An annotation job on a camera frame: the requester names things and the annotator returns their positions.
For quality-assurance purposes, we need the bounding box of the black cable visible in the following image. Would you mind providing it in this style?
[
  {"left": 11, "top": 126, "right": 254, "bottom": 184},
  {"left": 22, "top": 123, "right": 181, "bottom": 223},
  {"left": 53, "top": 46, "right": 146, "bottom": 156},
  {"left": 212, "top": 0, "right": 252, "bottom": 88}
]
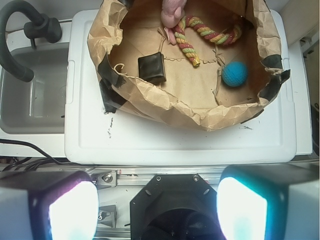
[{"left": 0, "top": 138, "right": 76, "bottom": 173}]

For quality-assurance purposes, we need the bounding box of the multicolour twisted rope toy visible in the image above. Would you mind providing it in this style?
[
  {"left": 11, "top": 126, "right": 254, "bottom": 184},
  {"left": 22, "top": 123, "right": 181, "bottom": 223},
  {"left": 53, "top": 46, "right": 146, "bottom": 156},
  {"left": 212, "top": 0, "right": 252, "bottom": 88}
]
[{"left": 173, "top": 15, "right": 244, "bottom": 68}]

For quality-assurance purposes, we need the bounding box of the black curved faucet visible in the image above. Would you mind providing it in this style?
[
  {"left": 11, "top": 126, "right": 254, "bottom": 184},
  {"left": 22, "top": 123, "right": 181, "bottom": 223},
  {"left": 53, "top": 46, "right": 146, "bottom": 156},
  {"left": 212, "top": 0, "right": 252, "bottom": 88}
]
[{"left": 0, "top": 0, "right": 63, "bottom": 83}]

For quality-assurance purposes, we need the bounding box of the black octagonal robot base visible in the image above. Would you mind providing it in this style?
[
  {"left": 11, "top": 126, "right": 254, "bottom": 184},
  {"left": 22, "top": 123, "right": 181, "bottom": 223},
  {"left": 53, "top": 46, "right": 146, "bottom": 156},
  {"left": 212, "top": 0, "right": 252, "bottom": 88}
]
[{"left": 130, "top": 174, "right": 225, "bottom": 240}]

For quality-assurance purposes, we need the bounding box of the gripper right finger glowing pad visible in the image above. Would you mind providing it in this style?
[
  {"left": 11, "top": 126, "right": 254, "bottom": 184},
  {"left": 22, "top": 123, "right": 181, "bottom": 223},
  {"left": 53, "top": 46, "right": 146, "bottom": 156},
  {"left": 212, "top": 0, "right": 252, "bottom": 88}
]
[{"left": 216, "top": 163, "right": 320, "bottom": 240}]

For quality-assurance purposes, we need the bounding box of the pink plush toy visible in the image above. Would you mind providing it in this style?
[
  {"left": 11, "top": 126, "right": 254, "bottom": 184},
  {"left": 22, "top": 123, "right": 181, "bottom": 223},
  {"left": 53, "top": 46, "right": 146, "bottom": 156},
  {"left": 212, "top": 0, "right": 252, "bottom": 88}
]
[{"left": 160, "top": 0, "right": 187, "bottom": 45}]

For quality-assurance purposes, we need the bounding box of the aluminium frame rail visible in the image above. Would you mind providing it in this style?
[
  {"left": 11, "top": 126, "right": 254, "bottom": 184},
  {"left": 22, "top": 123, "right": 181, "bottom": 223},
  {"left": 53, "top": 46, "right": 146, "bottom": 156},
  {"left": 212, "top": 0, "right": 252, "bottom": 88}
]
[{"left": 85, "top": 165, "right": 226, "bottom": 189}]

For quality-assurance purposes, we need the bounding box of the white plastic tray lid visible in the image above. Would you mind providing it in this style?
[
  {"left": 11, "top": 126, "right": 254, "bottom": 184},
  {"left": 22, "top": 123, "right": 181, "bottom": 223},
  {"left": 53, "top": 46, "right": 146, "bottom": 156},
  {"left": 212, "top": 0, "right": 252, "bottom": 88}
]
[{"left": 64, "top": 10, "right": 297, "bottom": 166}]

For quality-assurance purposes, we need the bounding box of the crumpled brown paper bag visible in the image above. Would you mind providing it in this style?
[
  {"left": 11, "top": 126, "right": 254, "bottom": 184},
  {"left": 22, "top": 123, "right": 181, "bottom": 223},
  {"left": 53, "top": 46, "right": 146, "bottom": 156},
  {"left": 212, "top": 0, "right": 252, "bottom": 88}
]
[{"left": 87, "top": 0, "right": 290, "bottom": 131}]

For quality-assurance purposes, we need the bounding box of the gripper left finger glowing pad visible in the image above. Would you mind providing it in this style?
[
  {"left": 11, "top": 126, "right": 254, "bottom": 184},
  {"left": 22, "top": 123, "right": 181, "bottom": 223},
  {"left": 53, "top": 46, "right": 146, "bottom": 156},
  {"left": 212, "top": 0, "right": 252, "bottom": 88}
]
[{"left": 0, "top": 171, "right": 99, "bottom": 240}]

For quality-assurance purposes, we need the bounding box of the small black box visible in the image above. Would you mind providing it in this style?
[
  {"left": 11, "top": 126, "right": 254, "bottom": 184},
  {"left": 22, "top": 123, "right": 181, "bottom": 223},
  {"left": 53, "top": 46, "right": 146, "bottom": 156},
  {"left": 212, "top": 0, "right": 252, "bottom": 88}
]
[{"left": 137, "top": 52, "right": 167, "bottom": 85}]

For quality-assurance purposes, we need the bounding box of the grey sink basin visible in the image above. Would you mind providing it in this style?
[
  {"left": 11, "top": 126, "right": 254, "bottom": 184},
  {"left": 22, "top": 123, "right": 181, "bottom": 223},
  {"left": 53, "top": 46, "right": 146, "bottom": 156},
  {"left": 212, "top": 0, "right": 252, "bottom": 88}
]
[{"left": 0, "top": 42, "right": 69, "bottom": 135}]

